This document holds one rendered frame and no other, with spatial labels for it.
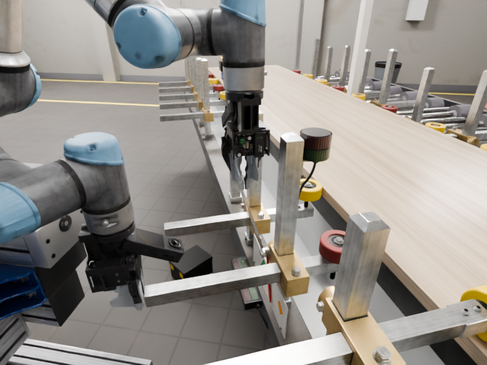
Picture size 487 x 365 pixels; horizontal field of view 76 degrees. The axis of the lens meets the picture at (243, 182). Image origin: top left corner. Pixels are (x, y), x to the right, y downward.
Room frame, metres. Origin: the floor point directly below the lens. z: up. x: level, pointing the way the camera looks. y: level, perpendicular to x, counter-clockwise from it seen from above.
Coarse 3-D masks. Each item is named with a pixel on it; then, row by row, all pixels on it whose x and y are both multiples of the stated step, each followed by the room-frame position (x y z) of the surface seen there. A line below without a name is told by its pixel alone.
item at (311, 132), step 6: (306, 132) 0.56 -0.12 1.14; (312, 132) 0.56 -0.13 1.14; (318, 132) 0.56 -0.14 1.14; (324, 132) 0.56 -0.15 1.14; (312, 150) 0.53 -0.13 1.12; (318, 150) 0.53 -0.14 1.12; (312, 168) 0.56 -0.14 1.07; (312, 174) 0.56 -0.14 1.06; (306, 180) 0.56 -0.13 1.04; (300, 192) 0.55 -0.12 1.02
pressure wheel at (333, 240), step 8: (328, 232) 0.56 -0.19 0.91; (336, 232) 0.56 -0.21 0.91; (344, 232) 0.56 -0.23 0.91; (320, 240) 0.54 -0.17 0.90; (328, 240) 0.54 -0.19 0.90; (336, 240) 0.53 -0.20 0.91; (320, 248) 0.53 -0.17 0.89; (328, 248) 0.51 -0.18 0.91; (336, 248) 0.51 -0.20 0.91; (328, 256) 0.51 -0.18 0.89; (336, 256) 0.50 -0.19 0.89
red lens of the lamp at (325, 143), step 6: (300, 132) 0.56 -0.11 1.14; (330, 132) 0.56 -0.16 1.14; (306, 138) 0.54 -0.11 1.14; (312, 138) 0.53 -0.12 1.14; (318, 138) 0.53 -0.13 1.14; (324, 138) 0.53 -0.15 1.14; (330, 138) 0.54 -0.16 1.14; (306, 144) 0.54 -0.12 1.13; (312, 144) 0.53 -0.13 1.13; (318, 144) 0.53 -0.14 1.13; (324, 144) 0.53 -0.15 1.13; (330, 144) 0.55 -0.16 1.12
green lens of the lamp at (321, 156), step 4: (304, 148) 0.54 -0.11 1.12; (328, 148) 0.54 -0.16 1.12; (304, 152) 0.54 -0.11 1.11; (308, 152) 0.53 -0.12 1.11; (312, 152) 0.53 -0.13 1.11; (316, 152) 0.53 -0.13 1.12; (320, 152) 0.53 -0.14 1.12; (324, 152) 0.53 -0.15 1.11; (328, 152) 0.54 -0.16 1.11; (304, 156) 0.54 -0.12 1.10; (308, 156) 0.53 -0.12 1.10; (312, 156) 0.53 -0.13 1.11; (316, 156) 0.53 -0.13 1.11; (320, 156) 0.53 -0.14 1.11; (324, 156) 0.53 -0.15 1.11; (328, 156) 0.54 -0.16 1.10; (308, 160) 0.53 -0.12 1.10; (312, 160) 0.53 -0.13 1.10; (316, 160) 0.53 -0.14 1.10; (320, 160) 0.53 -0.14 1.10; (324, 160) 0.53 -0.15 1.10
